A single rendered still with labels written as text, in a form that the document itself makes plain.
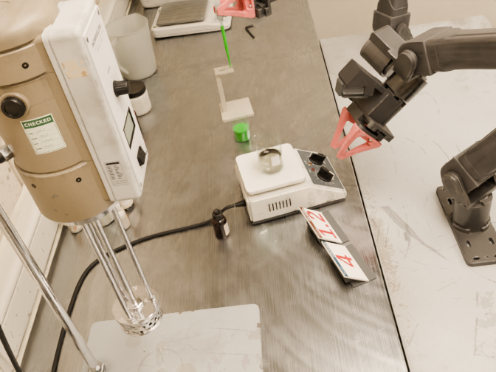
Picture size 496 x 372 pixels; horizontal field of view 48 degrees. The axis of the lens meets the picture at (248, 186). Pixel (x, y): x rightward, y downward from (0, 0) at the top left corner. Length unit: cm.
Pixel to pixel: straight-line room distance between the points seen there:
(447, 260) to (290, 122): 54
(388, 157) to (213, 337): 56
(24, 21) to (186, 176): 80
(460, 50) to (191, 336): 62
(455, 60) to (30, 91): 62
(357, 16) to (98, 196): 210
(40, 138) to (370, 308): 62
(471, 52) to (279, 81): 74
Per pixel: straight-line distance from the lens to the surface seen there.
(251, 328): 95
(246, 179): 108
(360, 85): 97
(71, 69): 53
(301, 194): 109
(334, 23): 260
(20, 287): 107
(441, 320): 97
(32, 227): 114
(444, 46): 92
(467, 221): 106
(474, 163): 98
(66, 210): 62
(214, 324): 97
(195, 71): 165
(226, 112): 143
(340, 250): 103
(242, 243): 109
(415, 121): 135
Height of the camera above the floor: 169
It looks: 41 degrees down
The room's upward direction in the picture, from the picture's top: 11 degrees counter-clockwise
